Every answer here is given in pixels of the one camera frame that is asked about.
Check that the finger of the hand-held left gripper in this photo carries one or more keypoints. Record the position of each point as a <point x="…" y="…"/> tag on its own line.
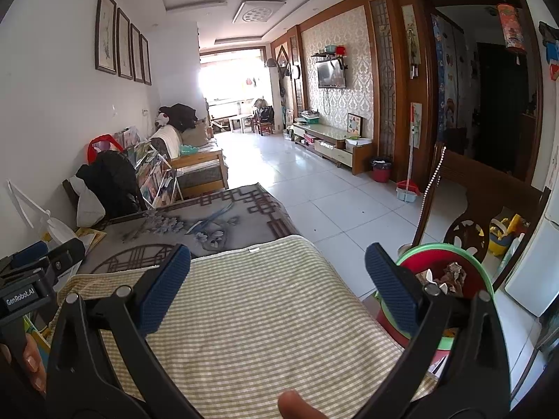
<point x="28" y="253"/>
<point x="65" y="257"/>

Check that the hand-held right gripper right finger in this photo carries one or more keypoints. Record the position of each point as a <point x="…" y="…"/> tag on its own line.
<point x="393" y="288"/>

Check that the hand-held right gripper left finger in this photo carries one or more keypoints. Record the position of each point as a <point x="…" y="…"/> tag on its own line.
<point x="168" y="288"/>

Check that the red bin with green rim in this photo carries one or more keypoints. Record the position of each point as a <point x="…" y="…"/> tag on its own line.
<point x="436" y="255"/>

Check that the foil wrapper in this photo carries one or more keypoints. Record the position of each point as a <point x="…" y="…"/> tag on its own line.
<point x="454" y="277"/>

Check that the person's left hand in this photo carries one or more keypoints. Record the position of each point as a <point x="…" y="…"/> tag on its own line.
<point x="32" y="362"/>

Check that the person's right hand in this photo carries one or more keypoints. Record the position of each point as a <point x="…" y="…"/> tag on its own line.
<point x="301" y="408"/>

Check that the yellow picture book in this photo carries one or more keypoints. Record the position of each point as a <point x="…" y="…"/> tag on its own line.
<point x="94" y="240"/>

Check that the white desk lamp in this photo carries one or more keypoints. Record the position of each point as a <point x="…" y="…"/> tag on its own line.
<point x="26" y="203"/>

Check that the white plastic bag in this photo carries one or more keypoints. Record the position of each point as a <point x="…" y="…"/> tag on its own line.
<point x="89" y="205"/>

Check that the black backpack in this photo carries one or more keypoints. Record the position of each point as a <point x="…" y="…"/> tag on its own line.
<point x="109" y="183"/>

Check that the grey patterned tablecloth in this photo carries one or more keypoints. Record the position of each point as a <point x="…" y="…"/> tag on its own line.
<point x="218" y="209"/>

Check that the dustpan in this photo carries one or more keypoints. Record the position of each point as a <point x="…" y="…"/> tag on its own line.
<point x="408" y="192"/>

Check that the yellow striped towel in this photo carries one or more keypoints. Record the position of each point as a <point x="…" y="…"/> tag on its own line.
<point x="262" y="314"/>

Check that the book rack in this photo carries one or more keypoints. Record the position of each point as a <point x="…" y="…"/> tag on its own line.
<point x="153" y="174"/>

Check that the small red floor bin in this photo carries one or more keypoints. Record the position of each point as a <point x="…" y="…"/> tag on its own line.
<point x="381" y="172"/>

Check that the wooden sofa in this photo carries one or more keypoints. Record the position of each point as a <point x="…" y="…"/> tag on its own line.
<point x="201" y="174"/>

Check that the red bag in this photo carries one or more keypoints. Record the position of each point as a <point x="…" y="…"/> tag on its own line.
<point x="98" y="143"/>

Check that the yellow toy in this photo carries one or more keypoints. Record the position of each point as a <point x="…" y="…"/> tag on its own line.
<point x="509" y="233"/>

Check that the white refrigerator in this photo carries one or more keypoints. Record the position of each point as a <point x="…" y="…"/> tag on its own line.
<point x="533" y="270"/>

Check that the carved wooden chair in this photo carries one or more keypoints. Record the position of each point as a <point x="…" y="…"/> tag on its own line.
<point x="489" y="183"/>

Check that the television cabinet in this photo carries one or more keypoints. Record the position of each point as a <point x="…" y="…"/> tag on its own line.
<point x="332" y="139"/>

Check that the geometric pattern picture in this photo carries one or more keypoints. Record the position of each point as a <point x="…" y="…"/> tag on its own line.
<point x="354" y="125"/>

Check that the panda plush toy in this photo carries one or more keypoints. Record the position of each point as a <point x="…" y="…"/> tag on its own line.
<point x="163" y="118"/>

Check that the black clothes pile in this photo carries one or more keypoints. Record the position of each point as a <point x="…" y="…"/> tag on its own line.
<point x="181" y="115"/>

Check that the small white table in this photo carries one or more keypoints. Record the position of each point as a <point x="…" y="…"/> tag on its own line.
<point x="240" y="120"/>

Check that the small red wooden chair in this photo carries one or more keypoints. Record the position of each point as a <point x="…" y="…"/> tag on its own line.
<point x="264" y="126"/>

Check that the cartoon print door curtain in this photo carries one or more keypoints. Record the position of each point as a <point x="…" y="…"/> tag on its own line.
<point x="447" y="74"/>

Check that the red hanging lantern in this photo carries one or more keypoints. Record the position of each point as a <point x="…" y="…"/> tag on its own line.
<point x="511" y="30"/>

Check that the square ceiling light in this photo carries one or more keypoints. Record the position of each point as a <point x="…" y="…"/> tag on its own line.
<point x="257" y="12"/>

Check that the floral wall picture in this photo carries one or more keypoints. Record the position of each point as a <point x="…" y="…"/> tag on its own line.
<point x="416" y="126"/>

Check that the framed wall picture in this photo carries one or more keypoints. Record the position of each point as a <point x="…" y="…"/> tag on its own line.
<point x="106" y="30"/>
<point x="146" y="60"/>
<point x="124" y="43"/>
<point x="137" y="52"/>

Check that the wall television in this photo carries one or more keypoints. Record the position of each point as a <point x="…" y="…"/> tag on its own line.
<point x="332" y="74"/>

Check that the wall shelf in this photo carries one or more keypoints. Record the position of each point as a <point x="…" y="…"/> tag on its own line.
<point x="329" y="54"/>

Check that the hanging wall scroll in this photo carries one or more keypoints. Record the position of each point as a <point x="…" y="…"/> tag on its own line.
<point x="411" y="35"/>

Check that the diamond wall decoration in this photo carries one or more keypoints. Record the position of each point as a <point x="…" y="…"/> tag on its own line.
<point x="282" y="56"/>

